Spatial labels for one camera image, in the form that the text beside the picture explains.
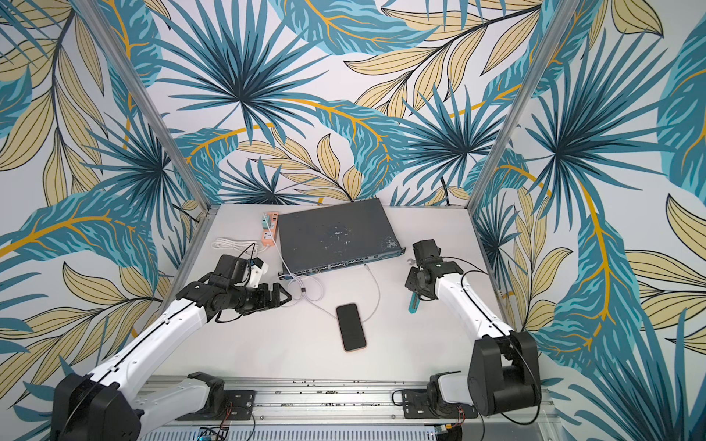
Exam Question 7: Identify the aluminium right corner post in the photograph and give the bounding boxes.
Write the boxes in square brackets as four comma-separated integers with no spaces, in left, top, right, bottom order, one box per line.
[467,1,578,218]

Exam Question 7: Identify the aluminium corner post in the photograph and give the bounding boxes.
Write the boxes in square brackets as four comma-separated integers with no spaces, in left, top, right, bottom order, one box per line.
[467,1,578,218]
[74,0,211,212]

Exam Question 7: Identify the teal handled tool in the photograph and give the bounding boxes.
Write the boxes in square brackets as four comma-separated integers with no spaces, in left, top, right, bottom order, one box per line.
[408,292,421,314]

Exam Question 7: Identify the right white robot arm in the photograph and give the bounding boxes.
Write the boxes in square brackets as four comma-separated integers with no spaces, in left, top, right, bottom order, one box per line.
[406,257,542,416]

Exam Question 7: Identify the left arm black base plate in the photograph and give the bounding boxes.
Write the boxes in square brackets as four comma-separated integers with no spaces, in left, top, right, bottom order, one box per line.
[178,390,257,422]

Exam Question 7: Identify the aluminium left corner post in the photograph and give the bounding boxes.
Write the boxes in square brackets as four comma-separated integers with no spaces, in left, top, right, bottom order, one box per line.
[74,0,211,212]

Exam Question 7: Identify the black phone pink case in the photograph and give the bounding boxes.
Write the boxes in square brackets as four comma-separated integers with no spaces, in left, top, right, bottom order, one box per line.
[336,303,367,352]

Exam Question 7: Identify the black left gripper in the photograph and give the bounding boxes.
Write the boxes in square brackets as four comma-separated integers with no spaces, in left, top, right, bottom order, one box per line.
[229,280,292,316]

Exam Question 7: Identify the white charging cable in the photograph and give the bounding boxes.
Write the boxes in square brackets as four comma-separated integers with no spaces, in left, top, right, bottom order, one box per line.
[273,236,382,325]

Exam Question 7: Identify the white coiled power cord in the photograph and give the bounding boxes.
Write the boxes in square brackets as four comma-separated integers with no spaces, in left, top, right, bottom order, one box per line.
[211,236,271,257]

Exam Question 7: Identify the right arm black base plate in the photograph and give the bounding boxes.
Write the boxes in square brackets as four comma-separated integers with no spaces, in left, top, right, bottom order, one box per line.
[392,389,479,420]

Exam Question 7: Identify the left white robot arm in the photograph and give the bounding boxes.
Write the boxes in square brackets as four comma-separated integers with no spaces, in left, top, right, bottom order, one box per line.
[49,273,292,440]

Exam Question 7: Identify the dark grey network switch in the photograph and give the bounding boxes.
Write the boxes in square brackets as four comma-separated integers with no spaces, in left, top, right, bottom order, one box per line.
[278,198,404,276]

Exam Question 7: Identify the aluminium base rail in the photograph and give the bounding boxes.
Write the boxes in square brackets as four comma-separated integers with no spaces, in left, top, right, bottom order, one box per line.
[139,378,568,440]

